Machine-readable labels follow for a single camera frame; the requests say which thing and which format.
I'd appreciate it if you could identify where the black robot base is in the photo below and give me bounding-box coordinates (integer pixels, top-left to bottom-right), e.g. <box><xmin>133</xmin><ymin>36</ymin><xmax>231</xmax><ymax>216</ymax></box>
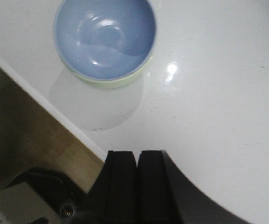
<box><xmin>0</xmin><ymin>168</ymin><xmax>86</xmax><ymax>224</ymax></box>

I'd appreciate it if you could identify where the green bowl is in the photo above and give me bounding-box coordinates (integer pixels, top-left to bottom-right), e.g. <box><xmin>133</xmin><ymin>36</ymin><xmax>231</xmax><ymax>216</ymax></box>
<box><xmin>59</xmin><ymin>51</ymin><xmax>153</xmax><ymax>89</ymax></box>

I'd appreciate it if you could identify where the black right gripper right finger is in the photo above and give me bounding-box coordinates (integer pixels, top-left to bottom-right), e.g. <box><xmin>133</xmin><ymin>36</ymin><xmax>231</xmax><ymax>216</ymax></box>
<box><xmin>138</xmin><ymin>150</ymin><xmax>246</xmax><ymax>224</ymax></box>

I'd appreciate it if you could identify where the blue bowl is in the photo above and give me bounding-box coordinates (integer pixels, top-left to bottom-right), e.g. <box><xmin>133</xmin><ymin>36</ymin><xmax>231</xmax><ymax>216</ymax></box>
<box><xmin>53</xmin><ymin>0</ymin><xmax>156</xmax><ymax>82</ymax></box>

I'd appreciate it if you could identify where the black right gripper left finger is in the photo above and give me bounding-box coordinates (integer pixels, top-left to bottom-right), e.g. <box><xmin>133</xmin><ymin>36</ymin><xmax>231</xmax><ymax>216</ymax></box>
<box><xmin>80</xmin><ymin>151</ymin><xmax>137</xmax><ymax>224</ymax></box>

